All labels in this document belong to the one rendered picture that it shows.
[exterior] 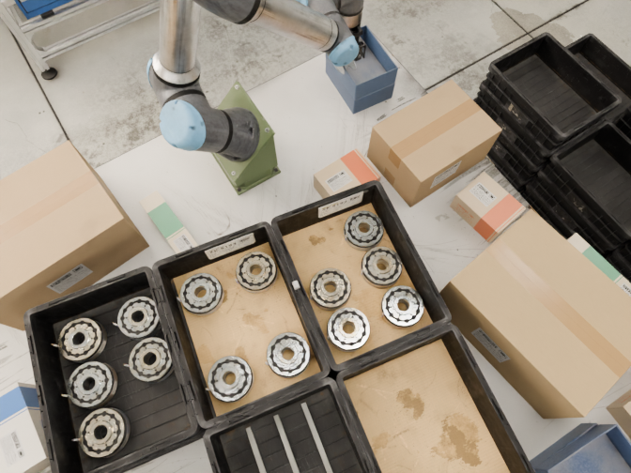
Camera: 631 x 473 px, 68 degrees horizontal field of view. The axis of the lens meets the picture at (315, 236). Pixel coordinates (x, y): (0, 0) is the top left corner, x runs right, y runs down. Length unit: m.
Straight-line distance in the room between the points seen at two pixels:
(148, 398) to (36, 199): 0.59
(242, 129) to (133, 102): 1.44
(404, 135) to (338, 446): 0.83
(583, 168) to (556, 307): 0.98
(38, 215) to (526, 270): 1.22
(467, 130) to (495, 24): 1.66
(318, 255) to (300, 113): 0.57
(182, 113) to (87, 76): 1.72
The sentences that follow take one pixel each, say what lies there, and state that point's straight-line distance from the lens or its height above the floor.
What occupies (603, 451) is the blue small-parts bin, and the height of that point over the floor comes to 0.77.
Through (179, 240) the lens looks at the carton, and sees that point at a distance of 1.37.
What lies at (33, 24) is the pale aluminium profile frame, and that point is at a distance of 2.79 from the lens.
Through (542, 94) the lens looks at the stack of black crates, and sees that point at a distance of 2.12.
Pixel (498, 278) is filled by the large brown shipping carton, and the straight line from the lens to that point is 1.22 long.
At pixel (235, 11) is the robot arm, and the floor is 1.35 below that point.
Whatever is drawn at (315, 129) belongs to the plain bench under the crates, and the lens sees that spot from 1.57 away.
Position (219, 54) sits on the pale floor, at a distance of 2.78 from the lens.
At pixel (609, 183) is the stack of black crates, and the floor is 0.38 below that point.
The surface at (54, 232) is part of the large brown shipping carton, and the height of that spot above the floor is 0.90.
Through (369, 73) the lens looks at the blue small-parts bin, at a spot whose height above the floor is 0.77.
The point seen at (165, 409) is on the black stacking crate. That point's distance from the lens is 1.21.
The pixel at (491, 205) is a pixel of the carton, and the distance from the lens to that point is 1.44.
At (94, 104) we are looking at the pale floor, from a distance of 2.76.
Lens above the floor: 1.98
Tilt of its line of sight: 68 degrees down
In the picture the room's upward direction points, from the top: straight up
